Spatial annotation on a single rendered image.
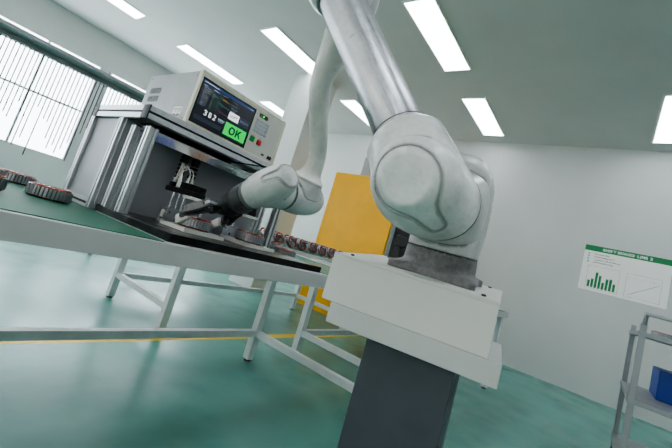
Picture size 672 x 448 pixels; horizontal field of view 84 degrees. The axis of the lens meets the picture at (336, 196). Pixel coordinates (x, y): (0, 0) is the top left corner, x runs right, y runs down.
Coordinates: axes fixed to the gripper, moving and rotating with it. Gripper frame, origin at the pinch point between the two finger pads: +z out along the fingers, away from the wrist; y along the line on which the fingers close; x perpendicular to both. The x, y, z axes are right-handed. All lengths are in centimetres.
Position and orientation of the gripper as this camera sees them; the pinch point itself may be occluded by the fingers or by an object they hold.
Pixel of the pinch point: (195, 221)
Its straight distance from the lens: 131.3
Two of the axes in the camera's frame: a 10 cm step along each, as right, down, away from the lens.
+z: -8.2, 3.4, 4.6
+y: 5.6, 2.8, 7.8
